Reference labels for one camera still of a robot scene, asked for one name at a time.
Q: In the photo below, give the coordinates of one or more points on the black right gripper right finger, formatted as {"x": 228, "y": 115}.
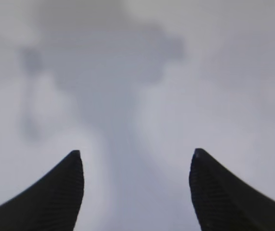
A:
{"x": 223, "y": 202}

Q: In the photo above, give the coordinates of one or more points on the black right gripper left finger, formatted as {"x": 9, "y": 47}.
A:
{"x": 50, "y": 204}

